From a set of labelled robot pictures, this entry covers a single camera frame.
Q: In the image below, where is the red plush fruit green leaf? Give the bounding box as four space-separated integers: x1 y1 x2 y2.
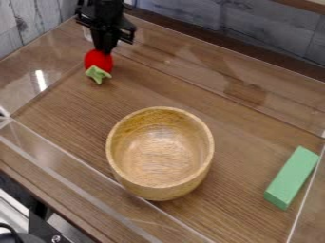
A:
84 49 112 84

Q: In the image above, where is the wooden bowl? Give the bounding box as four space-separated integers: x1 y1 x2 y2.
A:
106 106 214 201

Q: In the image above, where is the clear acrylic corner bracket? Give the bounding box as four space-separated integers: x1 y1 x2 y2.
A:
82 26 92 43

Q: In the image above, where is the clear acrylic enclosure wall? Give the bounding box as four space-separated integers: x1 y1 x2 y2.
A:
0 12 325 243

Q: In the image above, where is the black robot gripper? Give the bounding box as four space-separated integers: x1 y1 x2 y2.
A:
75 0 138 54

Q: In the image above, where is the black clamp and cable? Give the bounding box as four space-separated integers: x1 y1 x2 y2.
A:
0 210 74 243

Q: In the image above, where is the green foam block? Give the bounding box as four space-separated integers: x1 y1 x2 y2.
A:
264 146 320 211

